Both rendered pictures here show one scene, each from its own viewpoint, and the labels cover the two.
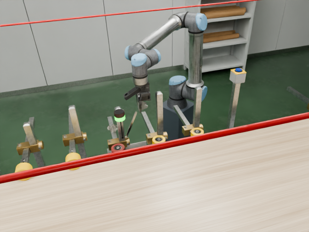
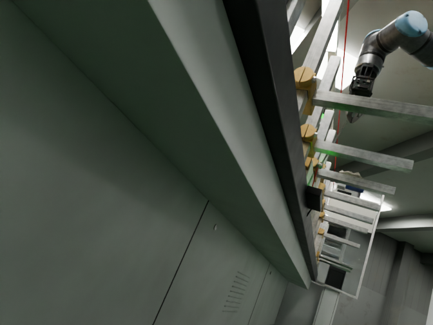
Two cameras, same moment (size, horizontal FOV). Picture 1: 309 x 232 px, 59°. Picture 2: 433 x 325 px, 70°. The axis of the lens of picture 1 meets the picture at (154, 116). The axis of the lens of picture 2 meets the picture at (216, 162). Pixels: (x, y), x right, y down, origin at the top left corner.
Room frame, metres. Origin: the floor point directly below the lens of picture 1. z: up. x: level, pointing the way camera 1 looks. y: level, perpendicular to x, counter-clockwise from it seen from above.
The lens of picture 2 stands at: (1.80, -0.85, 0.35)
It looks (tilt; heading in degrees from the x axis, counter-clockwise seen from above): 17 degrees up; 131
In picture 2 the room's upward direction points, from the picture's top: 25 degrees clockwise
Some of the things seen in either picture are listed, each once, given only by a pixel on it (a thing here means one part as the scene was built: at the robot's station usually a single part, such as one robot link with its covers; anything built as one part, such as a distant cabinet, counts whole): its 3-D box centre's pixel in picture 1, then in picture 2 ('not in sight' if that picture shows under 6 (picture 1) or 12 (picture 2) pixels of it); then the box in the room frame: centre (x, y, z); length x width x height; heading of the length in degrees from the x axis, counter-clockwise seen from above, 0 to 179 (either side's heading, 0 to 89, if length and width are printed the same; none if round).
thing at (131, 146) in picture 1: (127, 150); (309, 187); (1.36, 0.19, 0.75); 0.26 x 0.01 x 0.10; 104
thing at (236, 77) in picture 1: (237, 76); not in sight; (1.52, -0.53, 1.18); 0.07 x 0.07 x 0.08; 14
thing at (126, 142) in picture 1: (118, 143); (310, 168); (1.32, 0.23, 0.84); 0.14 x 0.06 x 0.05; 104
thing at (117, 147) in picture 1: (118, 154); not in sight; (1.21, 0.22, 0.85); 0.08 x 0.08 x 0.11
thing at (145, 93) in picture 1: (142, 91); (362, 84); (1.48, 0.07, 1.13); 0.09 x 0.08 x 0.12; 104
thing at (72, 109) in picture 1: (79, 140); (317, 173); (1.27, 0.45, 0.93); 0.04 x 0.04 x 0.48; 14
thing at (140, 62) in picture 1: (139, 66); (374, 49); (1.48, 0.07, 1.30); 0.10 x 0.09 x 0.12; 143
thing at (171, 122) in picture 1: (176, 130); not in sight; (2.16, -0.22, 0.30); 0.25 x 0.25 x 0.60; 45
